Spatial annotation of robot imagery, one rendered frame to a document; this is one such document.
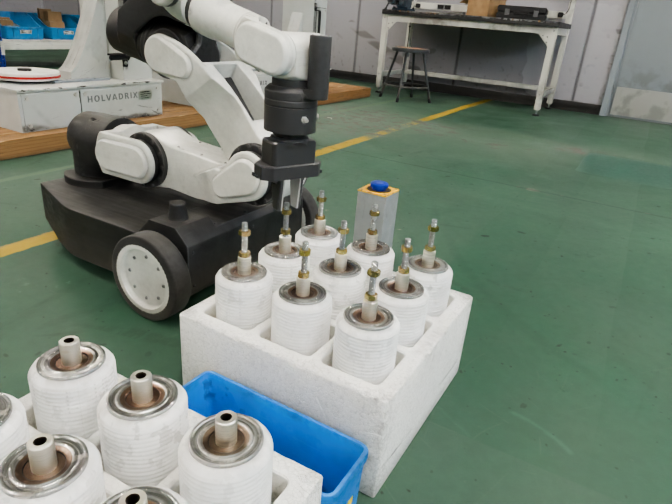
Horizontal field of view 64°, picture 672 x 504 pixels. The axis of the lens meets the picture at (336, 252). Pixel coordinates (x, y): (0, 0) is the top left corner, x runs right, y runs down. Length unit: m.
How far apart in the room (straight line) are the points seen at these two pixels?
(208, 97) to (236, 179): 0.20
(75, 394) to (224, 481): 0.23
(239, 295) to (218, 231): 0.41
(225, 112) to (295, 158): 0.39
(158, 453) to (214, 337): 0.30
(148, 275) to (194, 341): 0.33
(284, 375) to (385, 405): 0.17
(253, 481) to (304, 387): 0.28
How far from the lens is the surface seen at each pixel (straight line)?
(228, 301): 0.89
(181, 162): 1.40
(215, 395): 0.92
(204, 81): 1.27
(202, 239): 1.23
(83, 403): 0.71
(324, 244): 1.05
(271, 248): 1.00
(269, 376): 0.86
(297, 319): 0.82
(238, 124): 1.25
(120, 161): 1.49
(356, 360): 0.79
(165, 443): 0.64
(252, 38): 0.89
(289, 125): 0.88
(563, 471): 1.02
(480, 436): 1.03
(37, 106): 2.80
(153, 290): 1.24
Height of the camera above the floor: 0.65
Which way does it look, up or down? 24 degrees down
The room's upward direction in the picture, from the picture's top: 5 degrees clockwise
